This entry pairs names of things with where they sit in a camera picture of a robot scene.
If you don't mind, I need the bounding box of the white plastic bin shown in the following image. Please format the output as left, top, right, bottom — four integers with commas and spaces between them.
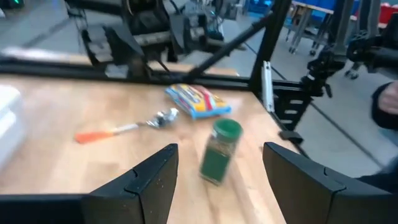
0, 84, 26, 170

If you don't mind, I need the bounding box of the blue storage bin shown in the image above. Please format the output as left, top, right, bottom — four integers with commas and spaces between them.
306, 0, 335, 19

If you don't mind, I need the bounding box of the blue ramen packet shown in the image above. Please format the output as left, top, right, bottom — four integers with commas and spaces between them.
164, 83, 233, 120

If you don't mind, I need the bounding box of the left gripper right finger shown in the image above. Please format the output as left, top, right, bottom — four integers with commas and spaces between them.
262, 142, 398, 224

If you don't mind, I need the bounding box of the person's hand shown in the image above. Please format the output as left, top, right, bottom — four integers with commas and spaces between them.
377, 80, 398, 116

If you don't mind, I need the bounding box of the black camera stand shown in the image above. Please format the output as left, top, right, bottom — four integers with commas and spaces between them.
300, 14, 398, 99

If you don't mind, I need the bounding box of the red storage bin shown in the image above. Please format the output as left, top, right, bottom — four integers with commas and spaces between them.
379, 2, 398, 24

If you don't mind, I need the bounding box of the orange handle spoon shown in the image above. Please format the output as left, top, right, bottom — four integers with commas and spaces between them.
74, 107, 180, 145

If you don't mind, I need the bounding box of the green lid spice jar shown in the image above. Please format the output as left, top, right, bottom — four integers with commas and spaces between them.
198, 118, 244, 187

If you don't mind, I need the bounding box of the black aluminium table frame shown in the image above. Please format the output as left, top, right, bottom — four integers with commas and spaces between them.
0, 0, 312, 150

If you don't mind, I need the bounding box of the white metal bracket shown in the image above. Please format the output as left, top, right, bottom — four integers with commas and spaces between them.
260, 60, 275, 113

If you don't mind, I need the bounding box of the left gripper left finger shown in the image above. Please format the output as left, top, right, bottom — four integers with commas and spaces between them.
82, 143, 180, 224

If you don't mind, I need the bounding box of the person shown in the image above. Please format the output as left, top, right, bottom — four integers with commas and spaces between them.
356, 81, 398, 194

